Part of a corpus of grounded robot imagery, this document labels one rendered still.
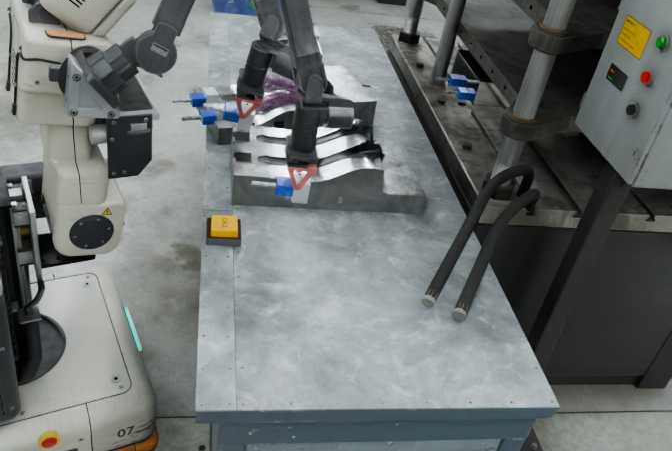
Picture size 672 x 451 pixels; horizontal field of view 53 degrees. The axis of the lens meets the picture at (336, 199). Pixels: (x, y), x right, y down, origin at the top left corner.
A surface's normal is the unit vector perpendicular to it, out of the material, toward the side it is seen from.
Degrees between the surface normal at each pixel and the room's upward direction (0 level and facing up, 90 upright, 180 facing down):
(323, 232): 0
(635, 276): 90
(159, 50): 73
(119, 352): 0
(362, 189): 90
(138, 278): 0
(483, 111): 90
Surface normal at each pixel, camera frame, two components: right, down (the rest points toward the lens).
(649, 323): 0.14, 0.57
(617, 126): -0.98, -0.05
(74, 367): 0.16, -0.82
